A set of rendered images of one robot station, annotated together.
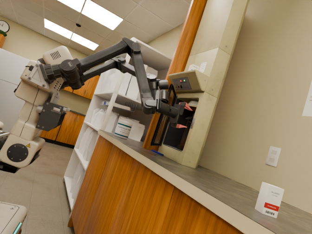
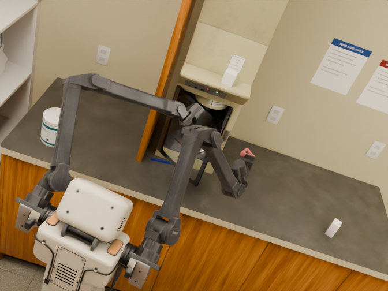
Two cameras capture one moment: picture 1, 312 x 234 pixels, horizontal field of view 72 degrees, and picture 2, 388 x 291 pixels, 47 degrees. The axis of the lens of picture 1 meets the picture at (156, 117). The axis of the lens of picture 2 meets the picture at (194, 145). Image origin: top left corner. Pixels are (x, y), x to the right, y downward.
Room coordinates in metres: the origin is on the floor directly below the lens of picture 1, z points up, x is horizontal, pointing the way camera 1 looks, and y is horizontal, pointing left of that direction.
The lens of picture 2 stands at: (0.72, 1.52, 2.45)
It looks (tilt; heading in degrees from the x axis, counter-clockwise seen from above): 37 degrees down; 293
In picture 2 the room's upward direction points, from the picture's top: 21 degrees clockwise
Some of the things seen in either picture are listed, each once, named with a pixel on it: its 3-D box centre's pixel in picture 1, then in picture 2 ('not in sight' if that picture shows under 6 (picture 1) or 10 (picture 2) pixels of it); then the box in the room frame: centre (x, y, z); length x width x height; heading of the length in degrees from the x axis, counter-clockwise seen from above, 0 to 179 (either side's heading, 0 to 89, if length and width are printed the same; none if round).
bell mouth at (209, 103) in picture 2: (198, 106); (213, 94); (1.47, -0.26, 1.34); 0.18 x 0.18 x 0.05
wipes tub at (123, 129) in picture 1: (123, 129); (55, 127); (1.97, 0.25, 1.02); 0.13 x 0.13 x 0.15
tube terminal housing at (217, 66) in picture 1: (198, 109); (208, 93); (1.50, -0.28, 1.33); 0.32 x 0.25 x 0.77; 27
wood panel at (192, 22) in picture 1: (196, 74); (184, 18); (1.72, -0.20, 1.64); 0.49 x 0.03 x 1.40; 117
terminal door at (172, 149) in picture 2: (164, 117); (187, 138); (1.43, -0.06, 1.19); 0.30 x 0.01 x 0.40; 168
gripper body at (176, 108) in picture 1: (172, 112); (242, 171); (1.12, -0.07, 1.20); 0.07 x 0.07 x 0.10; 27
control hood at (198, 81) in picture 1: (185, 82); (213, 88); (1.42, -0.11, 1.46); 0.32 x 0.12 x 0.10; 27
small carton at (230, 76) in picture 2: (193, 70); (229, 77); (1.37, -0.14, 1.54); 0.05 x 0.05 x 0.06; 16
